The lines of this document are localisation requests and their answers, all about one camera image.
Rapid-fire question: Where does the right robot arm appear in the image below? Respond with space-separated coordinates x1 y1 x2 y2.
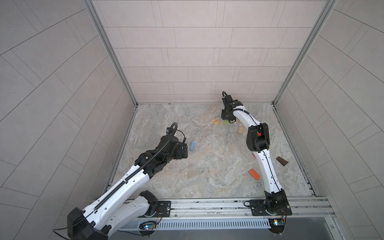
222 92 292 216

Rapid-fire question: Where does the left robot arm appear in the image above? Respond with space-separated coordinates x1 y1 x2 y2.
67 134 188 240

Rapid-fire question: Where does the printed label wood block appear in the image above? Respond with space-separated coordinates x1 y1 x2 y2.
212 119 220 125

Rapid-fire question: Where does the orange wood block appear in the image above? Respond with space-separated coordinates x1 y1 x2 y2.
248 169 261 181

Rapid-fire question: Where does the dark brown wood block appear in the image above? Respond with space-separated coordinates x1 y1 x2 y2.
276 157 289 166

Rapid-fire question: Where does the left controller board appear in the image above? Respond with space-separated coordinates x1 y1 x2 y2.
139 221 157 232

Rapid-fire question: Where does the controller board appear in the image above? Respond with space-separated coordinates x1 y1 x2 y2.
269 219 286 234
139 221 157 232

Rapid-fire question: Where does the right controller board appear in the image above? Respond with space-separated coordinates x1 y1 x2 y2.
269 219 286 234

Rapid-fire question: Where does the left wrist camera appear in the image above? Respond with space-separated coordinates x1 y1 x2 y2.
166 123 178 136

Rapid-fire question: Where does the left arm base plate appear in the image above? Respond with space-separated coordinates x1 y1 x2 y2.
141 201 171 218

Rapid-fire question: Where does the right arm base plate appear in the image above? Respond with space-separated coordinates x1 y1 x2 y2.
244 200 293 216

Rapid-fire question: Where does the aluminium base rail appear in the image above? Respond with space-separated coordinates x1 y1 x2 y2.
134 197 335 221

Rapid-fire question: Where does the aluminium right corner post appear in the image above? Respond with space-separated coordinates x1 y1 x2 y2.
273 0 337 106

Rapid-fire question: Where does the aluminium corner post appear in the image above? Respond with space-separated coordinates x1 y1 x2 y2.
273 0 337 106
83 0 138 108

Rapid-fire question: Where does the aluminium left corner post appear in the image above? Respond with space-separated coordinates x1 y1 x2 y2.
83 0 138 108

